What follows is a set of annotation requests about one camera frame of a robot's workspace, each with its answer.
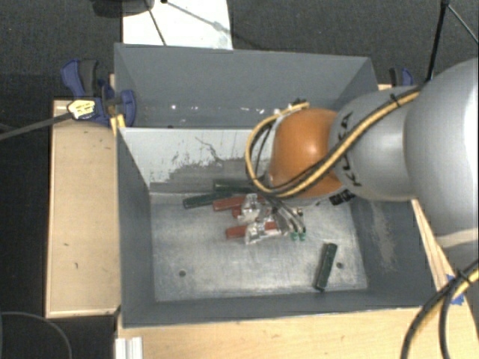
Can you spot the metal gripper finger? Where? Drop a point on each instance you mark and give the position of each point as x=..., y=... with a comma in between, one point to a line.
x=258, y=234
x=251, y=206

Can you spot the red-brown flat block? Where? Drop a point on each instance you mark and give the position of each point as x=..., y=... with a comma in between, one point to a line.
x=226, y=203
x=235, y=232
x=237, y=212

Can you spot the dark green flat block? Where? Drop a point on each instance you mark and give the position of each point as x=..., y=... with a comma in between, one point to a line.
x=325, y=266
x=232, y=184
x=200, y=201

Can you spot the grey metal bin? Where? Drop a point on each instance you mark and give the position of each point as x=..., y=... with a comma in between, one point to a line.
x=232, y=267

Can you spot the pale wood flat board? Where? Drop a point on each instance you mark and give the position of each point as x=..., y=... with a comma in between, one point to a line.
x=84, y=215

